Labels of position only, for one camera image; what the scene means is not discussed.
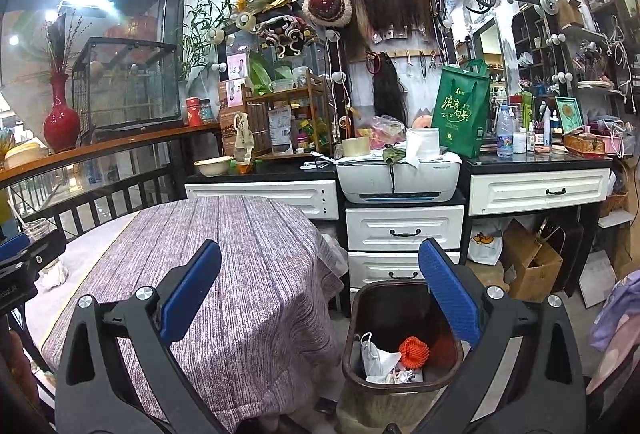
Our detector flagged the small pink box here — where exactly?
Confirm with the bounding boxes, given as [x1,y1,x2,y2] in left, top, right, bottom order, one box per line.
[226,53,251,81]

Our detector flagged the glass terrarium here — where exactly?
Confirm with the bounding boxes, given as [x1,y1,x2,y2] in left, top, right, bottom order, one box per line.
[71,37,183,130]

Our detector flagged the white drawer black handle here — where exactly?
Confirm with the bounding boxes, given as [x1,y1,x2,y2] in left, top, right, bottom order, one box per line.
[345,204,466,252]
[347,250,461,290]

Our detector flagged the wide white drawer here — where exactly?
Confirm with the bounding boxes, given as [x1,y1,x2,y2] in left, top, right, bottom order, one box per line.
[469,168,612,216]

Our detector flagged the black trash bin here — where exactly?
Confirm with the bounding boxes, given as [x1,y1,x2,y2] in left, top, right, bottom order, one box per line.
[337,279,481,425]

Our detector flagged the toilet paper roll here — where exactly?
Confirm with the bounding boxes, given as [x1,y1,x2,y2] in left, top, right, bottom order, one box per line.
[405,126,441,167]

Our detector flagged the beige paper bag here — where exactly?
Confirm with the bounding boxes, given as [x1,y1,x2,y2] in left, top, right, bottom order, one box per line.
[233,111,256,162]

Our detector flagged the purple cloth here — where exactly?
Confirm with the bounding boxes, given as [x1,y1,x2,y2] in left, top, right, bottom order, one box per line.
[587,269,640,355]

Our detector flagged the clear water bottle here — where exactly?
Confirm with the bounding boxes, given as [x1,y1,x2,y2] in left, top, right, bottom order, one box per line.
[496,104,516,159]

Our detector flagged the brown printed box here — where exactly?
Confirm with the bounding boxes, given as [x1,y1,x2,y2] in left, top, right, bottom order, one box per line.
[218,106,251,155]

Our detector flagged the white bag yellow print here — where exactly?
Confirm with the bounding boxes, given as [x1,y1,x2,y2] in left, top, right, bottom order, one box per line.
[467,219,508,265]

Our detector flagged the crumpled white tissue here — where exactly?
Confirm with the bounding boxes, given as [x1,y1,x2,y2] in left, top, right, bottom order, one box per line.
[37,259,68,290]

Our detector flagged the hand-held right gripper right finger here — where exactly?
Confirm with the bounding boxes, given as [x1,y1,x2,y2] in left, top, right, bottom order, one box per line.
[418,238,587,434]

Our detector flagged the wooden tray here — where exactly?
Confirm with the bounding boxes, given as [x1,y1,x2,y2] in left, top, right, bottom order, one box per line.
[564,131,608,159]

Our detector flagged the orange foam net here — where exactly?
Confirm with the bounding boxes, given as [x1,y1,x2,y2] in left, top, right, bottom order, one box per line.
[398,336,431,370]

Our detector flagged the green bamboo plant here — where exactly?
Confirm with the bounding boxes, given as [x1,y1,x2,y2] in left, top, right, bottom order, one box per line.
[177,0,248,82]

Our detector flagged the beige tape roll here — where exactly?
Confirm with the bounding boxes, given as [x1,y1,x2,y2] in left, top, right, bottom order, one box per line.
[341,135,372,158]

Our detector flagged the vanity mirror with bulbs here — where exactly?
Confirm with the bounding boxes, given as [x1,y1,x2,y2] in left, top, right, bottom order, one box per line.
[215,0,351,155]

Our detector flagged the white foam table cover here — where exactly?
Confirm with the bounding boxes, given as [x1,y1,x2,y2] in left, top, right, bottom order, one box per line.
[25,211,138,340]

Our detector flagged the pink plastic bag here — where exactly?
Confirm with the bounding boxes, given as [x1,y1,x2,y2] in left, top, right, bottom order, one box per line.
[372,115,407,142]

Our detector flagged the clear plastic cup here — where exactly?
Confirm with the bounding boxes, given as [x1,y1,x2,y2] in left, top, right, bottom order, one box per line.
[22,218,53,240]

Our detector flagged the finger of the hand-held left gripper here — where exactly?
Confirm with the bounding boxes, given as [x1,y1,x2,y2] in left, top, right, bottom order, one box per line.
[0,229,67,282]

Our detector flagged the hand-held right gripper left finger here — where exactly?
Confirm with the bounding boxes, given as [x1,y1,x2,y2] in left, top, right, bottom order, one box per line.
[55,240,223,434]

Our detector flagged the hanging black wig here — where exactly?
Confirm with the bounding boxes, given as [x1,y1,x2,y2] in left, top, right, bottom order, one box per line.
[371,54,407,117]

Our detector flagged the wooden ledge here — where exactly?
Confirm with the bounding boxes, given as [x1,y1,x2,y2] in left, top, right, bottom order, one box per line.
[0,121,223,187]

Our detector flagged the dried branches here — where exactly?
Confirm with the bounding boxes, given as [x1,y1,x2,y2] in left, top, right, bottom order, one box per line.
[44,11,93,75]

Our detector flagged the white face mask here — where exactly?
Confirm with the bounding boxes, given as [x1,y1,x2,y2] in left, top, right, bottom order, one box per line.
[359,333,401,384]

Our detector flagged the bamboo shelf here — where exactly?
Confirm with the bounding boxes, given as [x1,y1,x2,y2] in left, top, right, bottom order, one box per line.
[244,74,333,160]

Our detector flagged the red ceramic vase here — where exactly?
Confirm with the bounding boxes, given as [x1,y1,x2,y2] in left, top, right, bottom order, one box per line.
[42,69,82,152]

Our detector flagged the black railing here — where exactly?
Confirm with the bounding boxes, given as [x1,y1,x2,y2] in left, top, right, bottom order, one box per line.
[0,166,186,245]

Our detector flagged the golden patterned vase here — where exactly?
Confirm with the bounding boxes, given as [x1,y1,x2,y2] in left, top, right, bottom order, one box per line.
[0,126,16,162]

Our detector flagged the dark ornate headdress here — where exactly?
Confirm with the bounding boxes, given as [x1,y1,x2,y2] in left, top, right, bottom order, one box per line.
[255,11,321,60]

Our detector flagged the cream bowl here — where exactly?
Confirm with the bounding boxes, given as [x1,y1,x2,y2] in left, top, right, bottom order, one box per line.
[4,141,50,171]

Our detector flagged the white drinking straw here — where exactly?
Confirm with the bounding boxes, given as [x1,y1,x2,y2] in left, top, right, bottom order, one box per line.
[7,200,28,232]

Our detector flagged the white printer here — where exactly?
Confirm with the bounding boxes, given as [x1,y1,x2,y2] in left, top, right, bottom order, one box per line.
[335,150,462,205]

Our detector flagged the wall mirror with bulbs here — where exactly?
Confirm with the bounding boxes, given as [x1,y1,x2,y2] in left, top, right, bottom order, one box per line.
[440,0,581,150]

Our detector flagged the green framed picture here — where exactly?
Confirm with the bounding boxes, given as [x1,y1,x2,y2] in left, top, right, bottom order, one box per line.
[555,96,583,135]

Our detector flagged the red embroidered hat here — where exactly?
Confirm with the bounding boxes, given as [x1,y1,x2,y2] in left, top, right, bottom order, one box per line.
[302,0,352,29]

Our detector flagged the cardboard box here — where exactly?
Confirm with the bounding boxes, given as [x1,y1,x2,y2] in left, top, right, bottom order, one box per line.
[502,218,564,302]

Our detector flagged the cream basin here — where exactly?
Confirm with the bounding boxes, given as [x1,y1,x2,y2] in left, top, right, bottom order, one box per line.
[194,156,234,178]

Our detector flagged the green tote bag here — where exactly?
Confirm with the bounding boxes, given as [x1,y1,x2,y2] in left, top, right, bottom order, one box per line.
[431,59,492,159]

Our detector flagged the person's left forearm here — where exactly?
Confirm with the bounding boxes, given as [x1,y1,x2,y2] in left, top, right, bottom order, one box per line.
[0,329,43,420]

